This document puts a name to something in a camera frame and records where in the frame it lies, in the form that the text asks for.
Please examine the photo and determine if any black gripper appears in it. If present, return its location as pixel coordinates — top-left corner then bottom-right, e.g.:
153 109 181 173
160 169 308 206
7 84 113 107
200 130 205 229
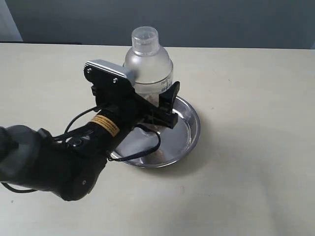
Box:
84 68 180 129

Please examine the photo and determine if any clear plastic shaker bottle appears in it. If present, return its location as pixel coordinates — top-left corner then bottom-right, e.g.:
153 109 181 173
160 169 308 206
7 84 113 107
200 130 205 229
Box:
124 26 173 107

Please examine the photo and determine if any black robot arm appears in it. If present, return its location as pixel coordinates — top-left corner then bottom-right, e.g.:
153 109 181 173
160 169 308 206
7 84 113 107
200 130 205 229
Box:
0 65 180 201

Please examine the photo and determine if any round stainless steel tray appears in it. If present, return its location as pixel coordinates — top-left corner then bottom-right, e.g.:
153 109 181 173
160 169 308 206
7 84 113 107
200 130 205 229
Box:
111 96 200 168

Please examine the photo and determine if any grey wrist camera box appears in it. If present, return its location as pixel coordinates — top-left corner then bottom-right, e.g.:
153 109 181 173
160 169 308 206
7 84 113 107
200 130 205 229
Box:
84 59 135 84

